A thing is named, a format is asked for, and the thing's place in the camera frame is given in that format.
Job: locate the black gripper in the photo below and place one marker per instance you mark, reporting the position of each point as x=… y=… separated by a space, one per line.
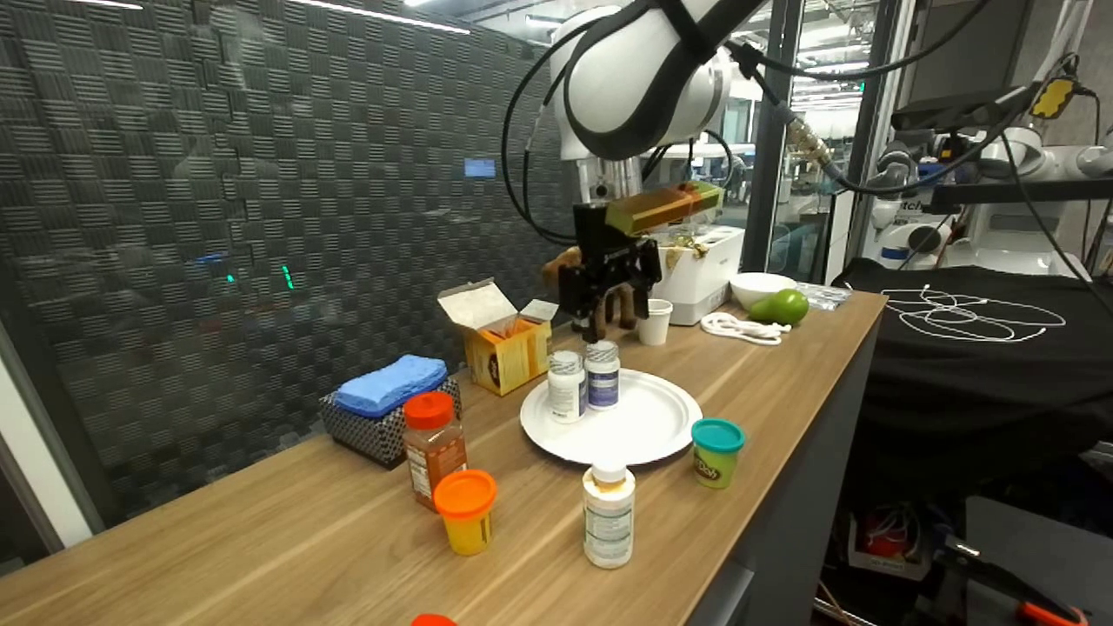
x=609 y=260

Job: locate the white planter appliance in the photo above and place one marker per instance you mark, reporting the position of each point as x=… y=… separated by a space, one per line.
x=698 y=270

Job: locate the yellow open cardboard box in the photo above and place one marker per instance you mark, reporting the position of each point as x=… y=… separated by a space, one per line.
x=502 y=347

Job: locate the spice jar orange lid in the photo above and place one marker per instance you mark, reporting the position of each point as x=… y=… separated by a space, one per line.
x=431 y=440

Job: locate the yellow tub orange lid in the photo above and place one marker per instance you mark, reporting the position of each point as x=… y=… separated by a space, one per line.
x=463 y=504

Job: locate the white bowl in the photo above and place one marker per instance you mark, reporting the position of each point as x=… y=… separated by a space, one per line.
x=747 y=285

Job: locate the small white pill bottle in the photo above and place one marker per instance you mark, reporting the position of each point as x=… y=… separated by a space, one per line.
x=564 y=383

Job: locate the brown plush moose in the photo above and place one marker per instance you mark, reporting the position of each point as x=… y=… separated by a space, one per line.
x=620 y=298

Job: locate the blue folded cloth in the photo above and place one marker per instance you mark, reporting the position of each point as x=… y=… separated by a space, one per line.
x=388 y=387

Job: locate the white pill bottle blue label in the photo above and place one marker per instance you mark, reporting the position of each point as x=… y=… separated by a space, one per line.
x=602 y=375

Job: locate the black cloth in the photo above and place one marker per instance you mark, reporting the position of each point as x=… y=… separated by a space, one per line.
x=979 y=376

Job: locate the grey basket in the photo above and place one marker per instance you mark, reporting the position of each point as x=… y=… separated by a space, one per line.
x=373 y=431

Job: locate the white paper cup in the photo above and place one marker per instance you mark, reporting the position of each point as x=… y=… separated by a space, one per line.
x=654 y=324

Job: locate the green lime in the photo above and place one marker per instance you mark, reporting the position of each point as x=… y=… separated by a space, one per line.
x=785 y=306

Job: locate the white paper plate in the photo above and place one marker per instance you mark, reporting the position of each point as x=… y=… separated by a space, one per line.
x=647 y=421

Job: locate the white pill bottle front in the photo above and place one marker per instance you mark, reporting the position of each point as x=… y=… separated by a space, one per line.
x=609 y=513

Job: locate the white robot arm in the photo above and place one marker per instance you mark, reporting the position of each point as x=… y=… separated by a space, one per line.
x=633 y=80

